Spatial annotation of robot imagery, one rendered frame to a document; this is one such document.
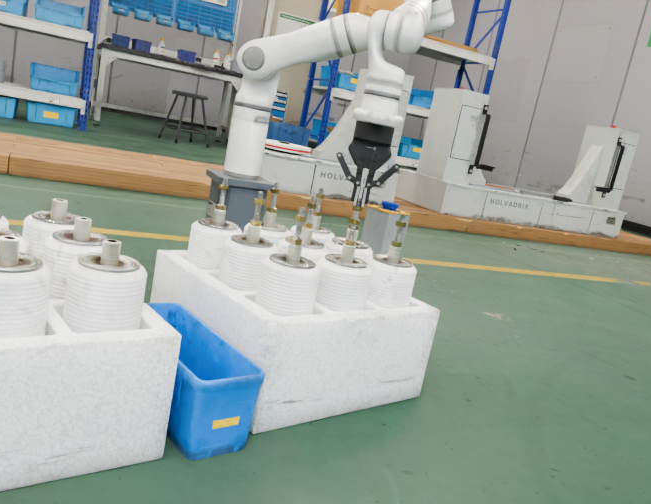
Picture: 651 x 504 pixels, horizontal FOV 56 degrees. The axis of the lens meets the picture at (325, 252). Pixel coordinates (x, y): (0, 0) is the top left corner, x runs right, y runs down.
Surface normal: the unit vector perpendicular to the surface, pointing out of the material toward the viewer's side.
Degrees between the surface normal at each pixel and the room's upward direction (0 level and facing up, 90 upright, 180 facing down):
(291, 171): 90
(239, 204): 90
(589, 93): 90
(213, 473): 0
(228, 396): 92
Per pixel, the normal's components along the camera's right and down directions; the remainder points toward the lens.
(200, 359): -0.76, -0.05
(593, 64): -0.90, -0.09
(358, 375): 0.63, 0.29
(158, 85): 0.40, 0.27
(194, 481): 0.19, -0.96
